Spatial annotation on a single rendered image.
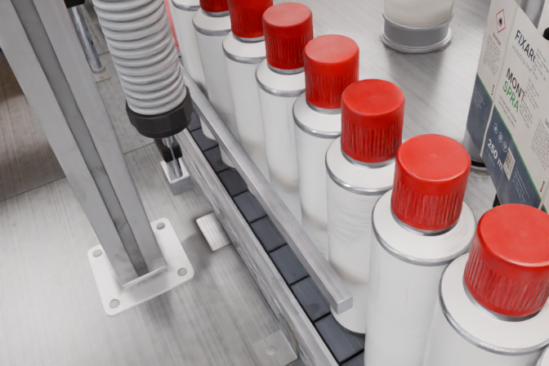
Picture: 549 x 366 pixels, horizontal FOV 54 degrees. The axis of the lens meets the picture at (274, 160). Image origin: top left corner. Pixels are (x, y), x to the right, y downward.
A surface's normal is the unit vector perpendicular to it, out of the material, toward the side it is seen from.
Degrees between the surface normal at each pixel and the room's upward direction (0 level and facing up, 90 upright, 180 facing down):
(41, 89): 90
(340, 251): 90
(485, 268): 90
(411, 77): 0
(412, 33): 90
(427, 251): 45
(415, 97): 0
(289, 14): 3
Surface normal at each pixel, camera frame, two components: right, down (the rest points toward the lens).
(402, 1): -0.62, 0.56
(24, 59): 0.46, 0.58
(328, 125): -0.14, -0.02
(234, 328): -0.09, -0.72
